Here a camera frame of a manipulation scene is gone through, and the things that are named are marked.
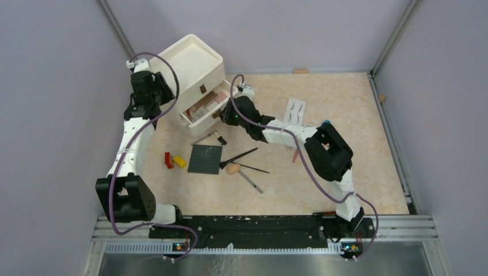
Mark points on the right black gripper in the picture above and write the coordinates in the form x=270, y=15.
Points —
x=225, y=115

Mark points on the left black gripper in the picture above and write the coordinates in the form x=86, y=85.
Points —
x=160, y=80

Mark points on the white drawer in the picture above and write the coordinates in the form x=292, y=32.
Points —
x=208, y=120

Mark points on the black makeup brush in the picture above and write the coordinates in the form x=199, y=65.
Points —
x=223, y=164

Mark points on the pink square compact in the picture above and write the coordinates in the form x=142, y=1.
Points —
x=221, y=98

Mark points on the brown eyeshadow palette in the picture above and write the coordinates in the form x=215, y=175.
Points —
x=206, y=100

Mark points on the clear silver pan palette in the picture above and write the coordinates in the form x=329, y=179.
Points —
x=194, y=114

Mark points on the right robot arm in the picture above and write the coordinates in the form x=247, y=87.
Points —
x=328, y=152

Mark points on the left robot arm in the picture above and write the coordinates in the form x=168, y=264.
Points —
x=123, y=194

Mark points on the white drawer organizer cabinet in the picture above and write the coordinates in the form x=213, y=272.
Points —
x=199, y=69

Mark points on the false eyelashes card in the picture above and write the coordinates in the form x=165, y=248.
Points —
x=294, y=112

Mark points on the dark grey studded baseplate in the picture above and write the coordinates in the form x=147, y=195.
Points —
x=205, y=159

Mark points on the red owl toy block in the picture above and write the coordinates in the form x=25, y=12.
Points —
x=168, y=160

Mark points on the yellow toy block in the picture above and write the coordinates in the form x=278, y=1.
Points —
x=179, y=161

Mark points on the wooden block at wall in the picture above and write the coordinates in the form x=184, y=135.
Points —
x=301, y=71

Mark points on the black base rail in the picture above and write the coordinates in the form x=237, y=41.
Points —
x=264, y=232

